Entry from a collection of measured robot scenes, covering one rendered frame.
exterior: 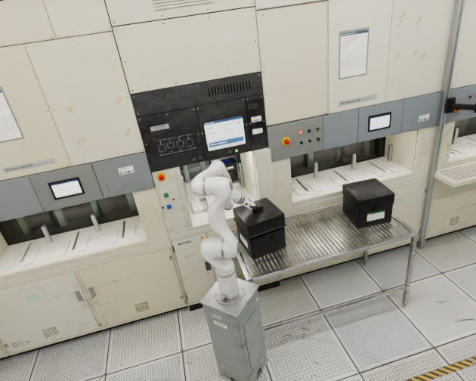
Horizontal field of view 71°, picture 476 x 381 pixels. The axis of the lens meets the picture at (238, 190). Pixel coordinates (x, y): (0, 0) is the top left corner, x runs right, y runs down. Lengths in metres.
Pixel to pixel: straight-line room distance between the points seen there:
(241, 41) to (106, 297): 2.23
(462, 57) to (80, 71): 2.78
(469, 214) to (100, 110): 3.53
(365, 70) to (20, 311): 3.21
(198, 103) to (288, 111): 0.66
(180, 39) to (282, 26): 0.67
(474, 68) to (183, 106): 2.33
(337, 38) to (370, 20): 0.26
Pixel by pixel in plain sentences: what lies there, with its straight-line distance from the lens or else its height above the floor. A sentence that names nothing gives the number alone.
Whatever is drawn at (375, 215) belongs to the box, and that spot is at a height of 0.86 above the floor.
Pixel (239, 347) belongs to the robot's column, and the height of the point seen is 0.46.
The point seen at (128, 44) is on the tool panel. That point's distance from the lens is 2.29.
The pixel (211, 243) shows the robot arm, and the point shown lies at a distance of 1.96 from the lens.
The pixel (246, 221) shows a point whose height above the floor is 1.06.
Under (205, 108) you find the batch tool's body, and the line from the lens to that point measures 2.37.
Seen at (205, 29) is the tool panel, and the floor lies 2.25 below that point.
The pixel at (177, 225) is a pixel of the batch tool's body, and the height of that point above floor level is 0.91.
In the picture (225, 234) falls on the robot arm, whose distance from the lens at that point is 1.90.
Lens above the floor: 2.33
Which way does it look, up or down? 28 degrees down
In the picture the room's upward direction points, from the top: 8 degrees counter-clockwise
